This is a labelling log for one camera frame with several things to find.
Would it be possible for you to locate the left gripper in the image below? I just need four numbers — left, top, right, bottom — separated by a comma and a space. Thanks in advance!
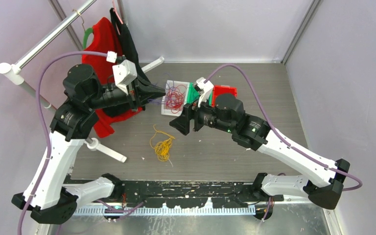
86, 72, 166, 113

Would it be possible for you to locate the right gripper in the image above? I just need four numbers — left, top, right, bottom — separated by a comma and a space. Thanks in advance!
170, 92, 235, 135

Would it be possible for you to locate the red wire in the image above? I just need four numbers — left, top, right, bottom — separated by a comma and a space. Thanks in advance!
164, 85, 188, 114

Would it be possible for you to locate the purple wire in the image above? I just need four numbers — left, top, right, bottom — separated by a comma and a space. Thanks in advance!
147, 72, 182, 106

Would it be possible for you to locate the yellow wire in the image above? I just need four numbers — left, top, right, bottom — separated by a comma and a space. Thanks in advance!
149, 124, 176, 163

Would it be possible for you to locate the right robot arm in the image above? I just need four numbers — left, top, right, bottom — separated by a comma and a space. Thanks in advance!
169, 94, 350, 210

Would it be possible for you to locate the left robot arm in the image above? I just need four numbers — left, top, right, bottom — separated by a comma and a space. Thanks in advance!
12, 63, 165, 225

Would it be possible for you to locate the green plastic bin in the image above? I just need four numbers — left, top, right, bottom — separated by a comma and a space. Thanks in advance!
186, 83, 213, 105

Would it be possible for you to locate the white plastic bin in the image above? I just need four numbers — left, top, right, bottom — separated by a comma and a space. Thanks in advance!
161, 80, 189, 117

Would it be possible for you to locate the red plastic bin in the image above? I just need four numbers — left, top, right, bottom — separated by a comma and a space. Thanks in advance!
211, 85, 237, 107

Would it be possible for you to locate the black shirt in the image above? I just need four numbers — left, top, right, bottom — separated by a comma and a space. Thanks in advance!
109, 8, 149, 81

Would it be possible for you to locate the red shirt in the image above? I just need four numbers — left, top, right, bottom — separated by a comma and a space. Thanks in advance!
82, 17, 142, 138

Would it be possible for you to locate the green hanger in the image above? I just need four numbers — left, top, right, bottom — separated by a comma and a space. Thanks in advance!
82, 27, 94, 50

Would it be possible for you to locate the white clothes rack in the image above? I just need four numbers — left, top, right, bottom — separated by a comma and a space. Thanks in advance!
0, 0, 165, 164

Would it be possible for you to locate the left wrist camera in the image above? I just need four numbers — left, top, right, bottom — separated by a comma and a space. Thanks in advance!
106, 51, 138, 95

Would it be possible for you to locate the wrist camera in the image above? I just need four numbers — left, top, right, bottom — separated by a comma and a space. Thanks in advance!
194, 77, 214, 108
106, 51, 138, 95

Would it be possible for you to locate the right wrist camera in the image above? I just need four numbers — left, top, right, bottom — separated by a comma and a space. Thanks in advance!
194, 77, 214, 108

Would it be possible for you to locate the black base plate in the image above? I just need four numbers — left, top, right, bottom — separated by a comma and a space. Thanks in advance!
101, 180, 268, 209

